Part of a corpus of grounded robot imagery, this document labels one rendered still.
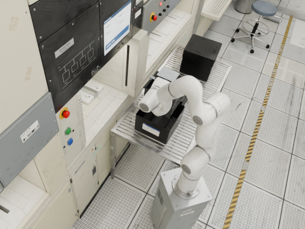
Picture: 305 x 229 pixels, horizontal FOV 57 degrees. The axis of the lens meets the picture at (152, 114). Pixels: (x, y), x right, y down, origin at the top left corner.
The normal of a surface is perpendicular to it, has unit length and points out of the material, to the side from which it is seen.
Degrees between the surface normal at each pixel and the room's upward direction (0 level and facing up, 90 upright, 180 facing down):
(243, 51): 0
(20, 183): 0
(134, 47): 90
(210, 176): 0
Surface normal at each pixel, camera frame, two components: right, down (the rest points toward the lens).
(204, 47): 0.11, -0.64
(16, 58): 0.89, 0.40
